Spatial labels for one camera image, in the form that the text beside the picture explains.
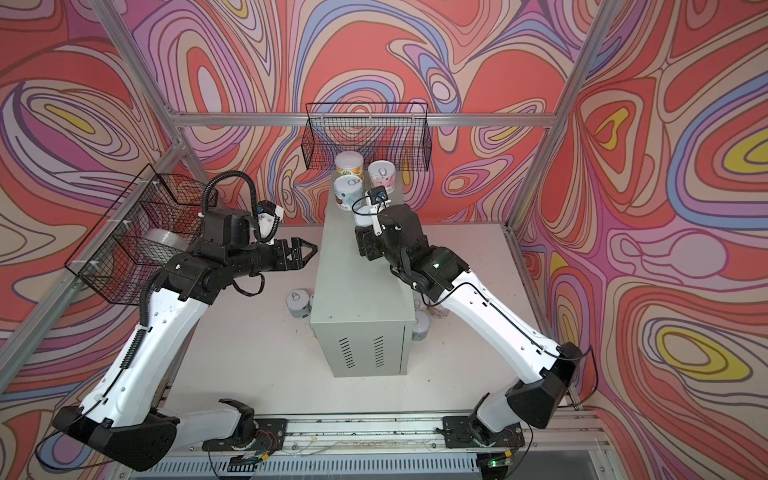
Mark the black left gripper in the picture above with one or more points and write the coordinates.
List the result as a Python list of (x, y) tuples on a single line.
[(297, 261)]

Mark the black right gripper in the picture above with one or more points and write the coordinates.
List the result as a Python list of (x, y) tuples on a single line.
[(367, 242)]

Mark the pink label can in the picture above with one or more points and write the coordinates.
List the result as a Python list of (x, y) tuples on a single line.
[(382, 174)]

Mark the brown label can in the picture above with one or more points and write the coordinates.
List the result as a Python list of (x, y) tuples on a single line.
[(348, 189)]

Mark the green label can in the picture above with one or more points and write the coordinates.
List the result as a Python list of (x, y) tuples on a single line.
[(349, 163)]

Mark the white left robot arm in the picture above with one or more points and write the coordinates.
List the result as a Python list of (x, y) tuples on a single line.
[(117, 418)]

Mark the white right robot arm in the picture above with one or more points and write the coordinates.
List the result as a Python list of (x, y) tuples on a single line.
[(544, 367)]

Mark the silver tape roll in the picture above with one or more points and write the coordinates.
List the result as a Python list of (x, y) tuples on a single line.
[(160, 242)]

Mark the grey metal cabinet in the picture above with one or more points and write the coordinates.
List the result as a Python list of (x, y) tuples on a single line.
[(362, 315)]

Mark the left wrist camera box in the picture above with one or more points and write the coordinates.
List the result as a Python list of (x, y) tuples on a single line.
[(227, 227)]

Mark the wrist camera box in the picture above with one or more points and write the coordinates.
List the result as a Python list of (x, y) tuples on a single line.
[(227, 227), (377, 195)]

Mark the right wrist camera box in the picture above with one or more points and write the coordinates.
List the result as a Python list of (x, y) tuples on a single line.
[(377, 195)]

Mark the black wire basket left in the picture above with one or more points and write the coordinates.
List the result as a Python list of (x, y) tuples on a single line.
[(156, 216)]

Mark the black wire basket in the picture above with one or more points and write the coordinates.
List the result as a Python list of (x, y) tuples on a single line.
[(398, 132), (156, 216)]

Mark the black wire basket back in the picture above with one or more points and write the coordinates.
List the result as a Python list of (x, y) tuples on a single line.
[(398, 132)]

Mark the aluminium frame crossbar back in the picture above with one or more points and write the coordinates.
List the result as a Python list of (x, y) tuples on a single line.
[(300, 119)]

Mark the aluminium frame post right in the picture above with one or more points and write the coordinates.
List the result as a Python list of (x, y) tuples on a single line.
[(591, 47)]

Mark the aluminium frame post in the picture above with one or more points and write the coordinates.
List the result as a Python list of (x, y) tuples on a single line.
[(168, 118), (591, 47)]

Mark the aluminium frame post left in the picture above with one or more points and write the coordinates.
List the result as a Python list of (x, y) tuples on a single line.
[(168, 118)]

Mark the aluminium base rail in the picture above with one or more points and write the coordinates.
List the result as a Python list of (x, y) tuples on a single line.
[(407, 446)]

